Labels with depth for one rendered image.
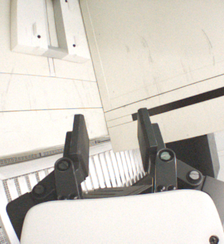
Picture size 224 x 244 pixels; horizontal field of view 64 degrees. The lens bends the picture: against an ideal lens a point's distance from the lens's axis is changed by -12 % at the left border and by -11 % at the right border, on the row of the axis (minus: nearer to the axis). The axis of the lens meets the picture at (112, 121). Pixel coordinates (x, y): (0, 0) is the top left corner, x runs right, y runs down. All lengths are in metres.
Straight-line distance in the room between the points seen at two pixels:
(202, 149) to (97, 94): 0.71
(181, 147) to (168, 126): 0.68
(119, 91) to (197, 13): 0.28
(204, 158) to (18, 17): 1.02
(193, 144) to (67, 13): 0.88
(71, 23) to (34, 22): 0.13
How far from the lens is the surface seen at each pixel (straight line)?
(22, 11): 0.46
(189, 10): 0.49
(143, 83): 0.48
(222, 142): 4.60
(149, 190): 0.59
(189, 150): 1.12
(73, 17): 0.56
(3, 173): 0.46
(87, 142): 0.16
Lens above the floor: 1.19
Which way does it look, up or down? 35 degrees down
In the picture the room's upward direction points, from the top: 74 degrees clockwise
